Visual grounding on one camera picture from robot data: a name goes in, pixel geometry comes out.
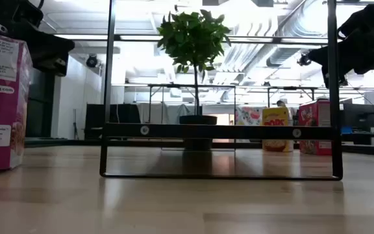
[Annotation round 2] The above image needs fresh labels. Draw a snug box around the person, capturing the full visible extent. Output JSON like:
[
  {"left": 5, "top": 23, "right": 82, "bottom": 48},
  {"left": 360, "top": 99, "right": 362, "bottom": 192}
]
[{"left": 276, "top": 99, "right": 297, "bottom": 118}]

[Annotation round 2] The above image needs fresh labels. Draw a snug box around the green plant in black pot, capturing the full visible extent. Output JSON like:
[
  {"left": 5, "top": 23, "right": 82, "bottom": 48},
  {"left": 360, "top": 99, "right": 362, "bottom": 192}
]
[{"left": 156, "top": 8, "right": 232, "bottom": 151}]

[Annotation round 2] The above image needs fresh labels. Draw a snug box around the round black wall camera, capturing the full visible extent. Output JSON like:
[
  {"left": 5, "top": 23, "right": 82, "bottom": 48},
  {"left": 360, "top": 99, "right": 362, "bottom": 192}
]
[{"left": 86, "top": 54, "right": 99, "bottom": 68}]

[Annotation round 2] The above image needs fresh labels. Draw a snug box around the black cabinet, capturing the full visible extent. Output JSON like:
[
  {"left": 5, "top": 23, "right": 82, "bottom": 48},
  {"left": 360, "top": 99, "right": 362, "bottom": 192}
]
[{"left": 84, "top": 103, "right": 142, "bottom": 140}]

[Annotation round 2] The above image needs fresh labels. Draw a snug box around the yellow cereal box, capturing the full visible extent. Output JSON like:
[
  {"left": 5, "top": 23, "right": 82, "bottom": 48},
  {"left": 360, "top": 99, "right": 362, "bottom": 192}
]
[{"left": 262, "top": 107, "right": 294, "bottom": 153}]

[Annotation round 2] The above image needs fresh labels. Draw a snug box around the wooden shelf with black frame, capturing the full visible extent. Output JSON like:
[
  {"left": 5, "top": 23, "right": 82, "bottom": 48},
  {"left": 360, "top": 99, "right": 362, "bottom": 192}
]
[{"left": 99, "top": 0, "right": 343, "bottom": 181}]

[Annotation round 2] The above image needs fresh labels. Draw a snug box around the black metal table frame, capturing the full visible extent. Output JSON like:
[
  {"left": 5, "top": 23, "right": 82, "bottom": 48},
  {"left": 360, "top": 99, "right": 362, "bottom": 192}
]
[{"left": 24, "top": 138, "right": 374, "bottom": 157}]

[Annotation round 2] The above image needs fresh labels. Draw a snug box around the colourful printed white box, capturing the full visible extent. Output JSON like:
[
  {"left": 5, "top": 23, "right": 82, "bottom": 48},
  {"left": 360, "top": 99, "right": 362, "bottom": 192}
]
[{"left": 235, "top": 106, "right": 268, "bottom": 127}]

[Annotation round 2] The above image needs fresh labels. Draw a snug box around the pink cereal box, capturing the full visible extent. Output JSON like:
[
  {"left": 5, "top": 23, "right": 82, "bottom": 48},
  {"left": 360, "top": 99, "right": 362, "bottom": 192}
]
[{"left": 0, "top": 31, "right": 34, "bottom": 172}]

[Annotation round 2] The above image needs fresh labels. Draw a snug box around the long ceiling light strip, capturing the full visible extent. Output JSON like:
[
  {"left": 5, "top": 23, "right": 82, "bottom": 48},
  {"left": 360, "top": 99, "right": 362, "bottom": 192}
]
[{"left": 54, "top": 34, "right": 110, "bottom": 41}]

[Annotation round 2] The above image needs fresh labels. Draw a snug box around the black framed background table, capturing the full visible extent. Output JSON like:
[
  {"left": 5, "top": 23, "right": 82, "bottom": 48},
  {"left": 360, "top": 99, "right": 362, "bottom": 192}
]
[
  {"left": 147, "top": 83, "right": 236, "bottom": 126},
  {"left": 267, "top": 86, "right": 318, "bottom": 105}
]

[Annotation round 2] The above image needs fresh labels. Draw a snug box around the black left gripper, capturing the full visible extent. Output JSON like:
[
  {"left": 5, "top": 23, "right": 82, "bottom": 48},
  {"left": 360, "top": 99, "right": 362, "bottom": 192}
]
[{"left": 0, "top": 0, "right": 76, "bottom": 77}]

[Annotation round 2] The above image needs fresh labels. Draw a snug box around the black computer monitor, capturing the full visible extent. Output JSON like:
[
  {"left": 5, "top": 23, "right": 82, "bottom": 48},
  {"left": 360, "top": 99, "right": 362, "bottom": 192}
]
[{"left": 342, "top": 103, "right": 374, "bottom": 133}]

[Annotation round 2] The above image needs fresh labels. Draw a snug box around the red cereal box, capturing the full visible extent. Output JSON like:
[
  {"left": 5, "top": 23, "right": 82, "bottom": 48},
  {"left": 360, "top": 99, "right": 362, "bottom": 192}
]
[{"left": 298, "top": 99, "right": 334, "bottom": 156}]

